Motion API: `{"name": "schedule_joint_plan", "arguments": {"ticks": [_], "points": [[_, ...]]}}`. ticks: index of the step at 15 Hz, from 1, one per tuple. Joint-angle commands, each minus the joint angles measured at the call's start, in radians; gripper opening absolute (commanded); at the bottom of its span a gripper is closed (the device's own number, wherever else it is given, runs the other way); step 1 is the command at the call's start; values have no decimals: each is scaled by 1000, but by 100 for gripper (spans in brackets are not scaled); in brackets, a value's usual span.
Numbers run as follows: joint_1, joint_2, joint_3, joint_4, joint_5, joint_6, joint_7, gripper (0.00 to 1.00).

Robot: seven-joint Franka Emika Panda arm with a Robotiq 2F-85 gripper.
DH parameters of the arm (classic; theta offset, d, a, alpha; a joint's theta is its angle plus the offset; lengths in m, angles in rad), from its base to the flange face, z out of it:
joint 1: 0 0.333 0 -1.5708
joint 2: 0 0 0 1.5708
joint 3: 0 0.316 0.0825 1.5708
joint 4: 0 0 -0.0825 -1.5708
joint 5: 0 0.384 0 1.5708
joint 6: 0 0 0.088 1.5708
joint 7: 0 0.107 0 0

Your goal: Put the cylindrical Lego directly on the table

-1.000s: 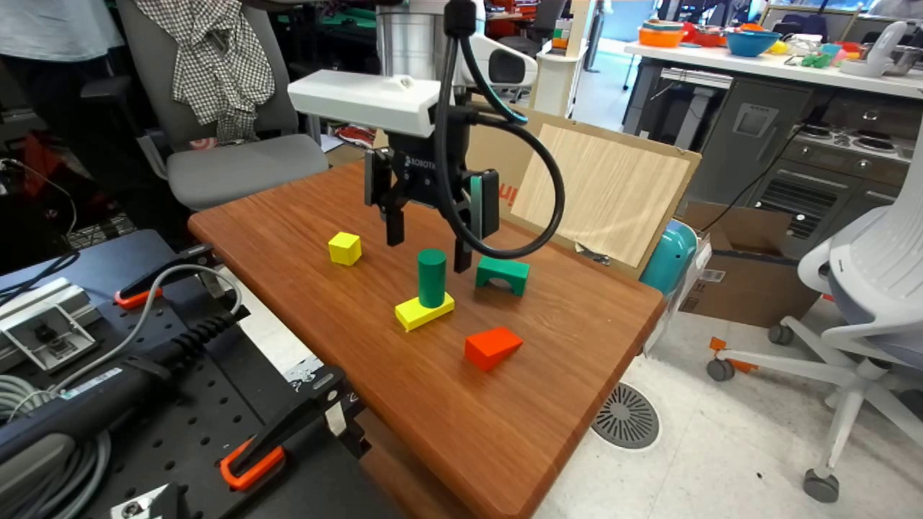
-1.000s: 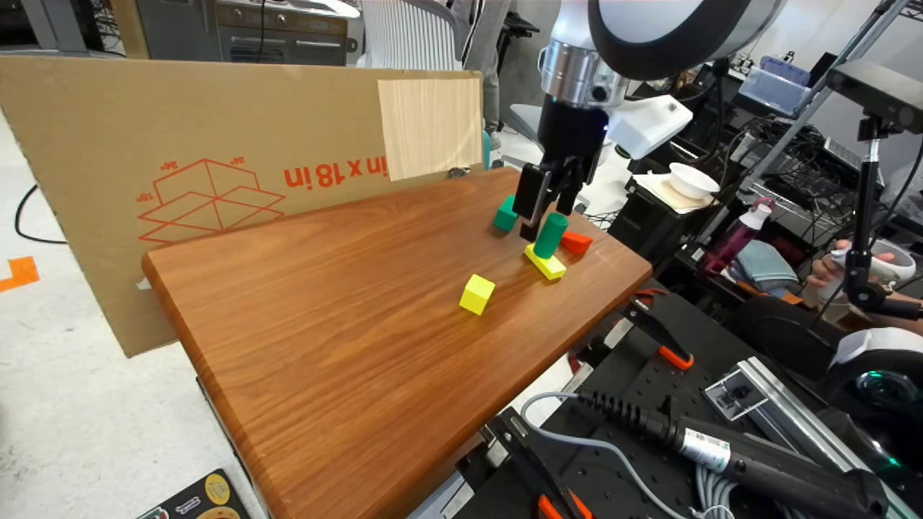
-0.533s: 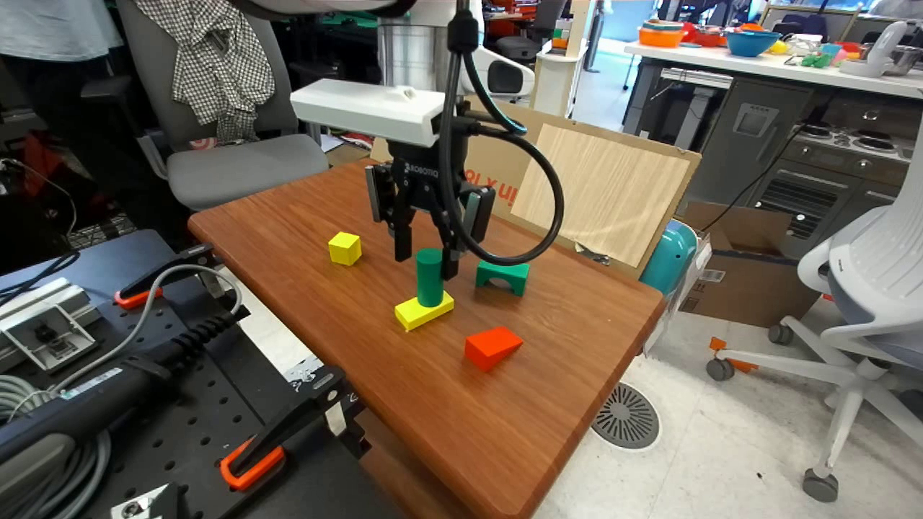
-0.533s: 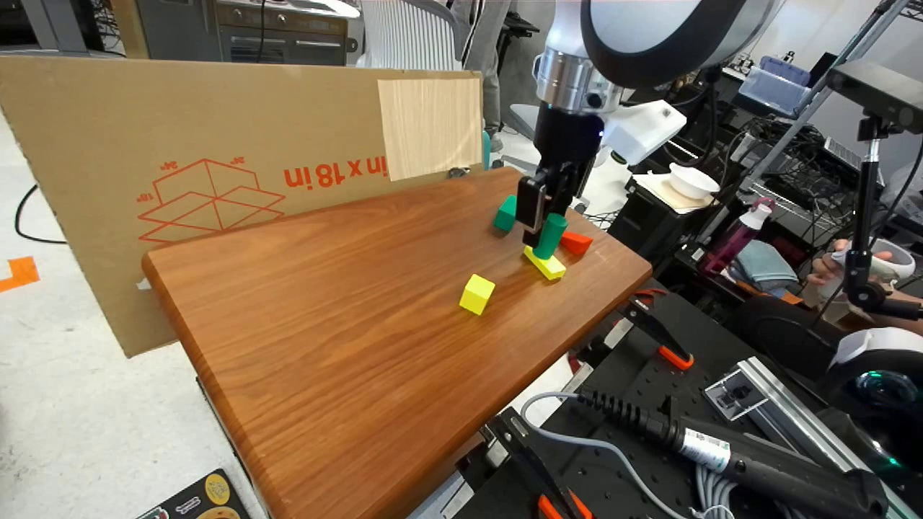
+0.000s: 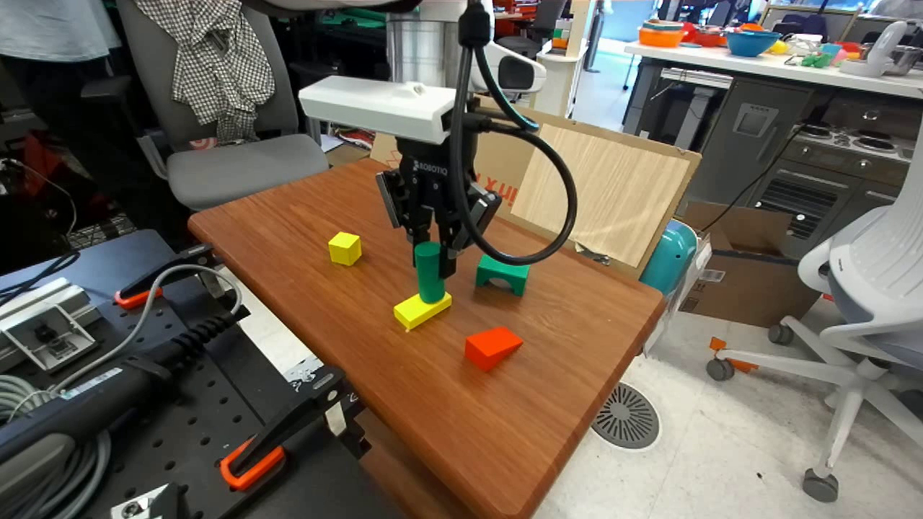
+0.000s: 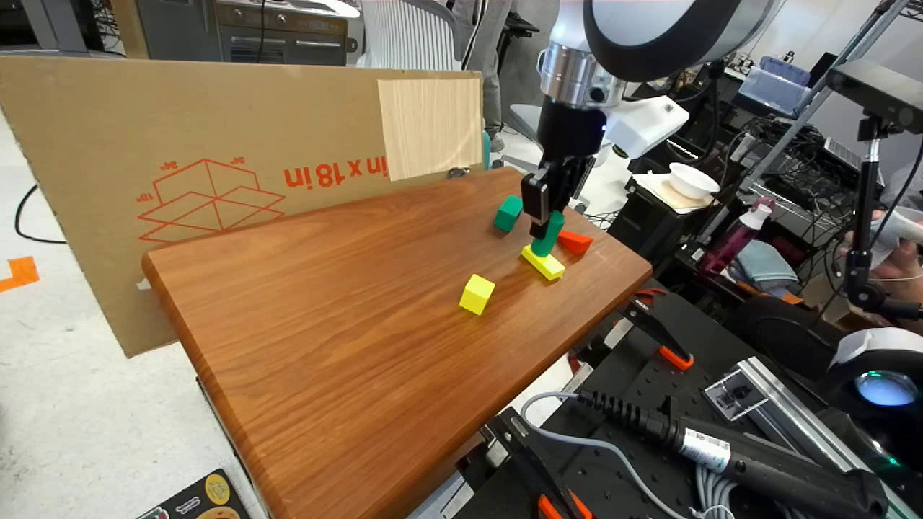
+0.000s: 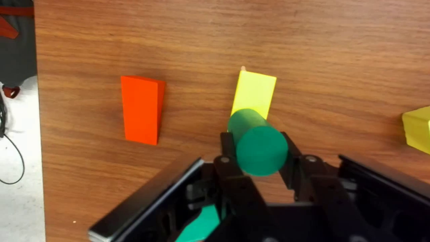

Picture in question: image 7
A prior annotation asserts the black clamp with orange handle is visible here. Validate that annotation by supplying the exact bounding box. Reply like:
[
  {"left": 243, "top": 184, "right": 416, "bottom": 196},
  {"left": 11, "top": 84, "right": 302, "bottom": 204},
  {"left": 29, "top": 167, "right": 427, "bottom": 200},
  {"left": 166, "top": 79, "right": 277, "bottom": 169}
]
[{"left": 0, "top": 15, "right": 22, "bottom": 40}]

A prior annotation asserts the thin black cable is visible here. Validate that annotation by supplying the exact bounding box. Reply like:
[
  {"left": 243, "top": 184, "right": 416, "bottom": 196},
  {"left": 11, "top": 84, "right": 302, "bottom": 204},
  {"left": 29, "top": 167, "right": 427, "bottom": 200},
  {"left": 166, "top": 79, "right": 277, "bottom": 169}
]
[{"left": 0, "top": 95, "right": 28, "bottom": 185}]

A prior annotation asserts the yellow flat block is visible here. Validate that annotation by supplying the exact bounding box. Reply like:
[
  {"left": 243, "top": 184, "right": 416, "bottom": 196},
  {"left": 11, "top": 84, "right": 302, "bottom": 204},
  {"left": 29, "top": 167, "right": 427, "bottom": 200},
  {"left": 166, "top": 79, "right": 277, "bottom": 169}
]
[{"left": 230, "top": 65, "right": 279, "bottom": 120}]

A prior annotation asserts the orange wedge block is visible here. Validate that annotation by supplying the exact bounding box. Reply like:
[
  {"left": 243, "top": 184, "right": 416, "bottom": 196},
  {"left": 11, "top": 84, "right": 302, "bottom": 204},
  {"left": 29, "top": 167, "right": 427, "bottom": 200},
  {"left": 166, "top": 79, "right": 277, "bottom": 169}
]
[{"left": 120, "top": 73, "right": 169, "bottom": 146}]

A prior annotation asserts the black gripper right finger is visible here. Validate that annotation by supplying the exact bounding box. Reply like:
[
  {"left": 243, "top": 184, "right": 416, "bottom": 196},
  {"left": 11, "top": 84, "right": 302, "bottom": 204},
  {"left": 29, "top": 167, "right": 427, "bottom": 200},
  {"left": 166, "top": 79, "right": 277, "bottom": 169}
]
[{"left": 279, "top": 130, "right": 357, "bottom": 221}]

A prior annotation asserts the green cylinder block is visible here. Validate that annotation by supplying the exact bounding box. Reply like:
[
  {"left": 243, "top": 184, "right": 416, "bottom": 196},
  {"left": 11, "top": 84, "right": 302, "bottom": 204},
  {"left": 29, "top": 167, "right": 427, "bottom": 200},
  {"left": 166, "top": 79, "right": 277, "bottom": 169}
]
[{"left": 226, "top": 107, "right": 290, "bottom": 177}]

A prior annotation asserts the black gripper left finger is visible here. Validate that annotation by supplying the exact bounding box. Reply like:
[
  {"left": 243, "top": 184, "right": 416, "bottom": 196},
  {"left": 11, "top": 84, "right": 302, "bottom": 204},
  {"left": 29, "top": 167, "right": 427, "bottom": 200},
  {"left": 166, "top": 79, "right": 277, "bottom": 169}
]
[{"left": 213, "top": 130, "right": 272, "bottom": 225}]

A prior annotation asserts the yellow cube block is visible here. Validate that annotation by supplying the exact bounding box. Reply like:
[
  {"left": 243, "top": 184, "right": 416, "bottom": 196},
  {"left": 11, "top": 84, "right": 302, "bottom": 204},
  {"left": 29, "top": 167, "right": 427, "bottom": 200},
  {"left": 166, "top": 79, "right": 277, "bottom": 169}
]
[{"left": 401, "top": 104, "right": 430, "bottom": 155}]

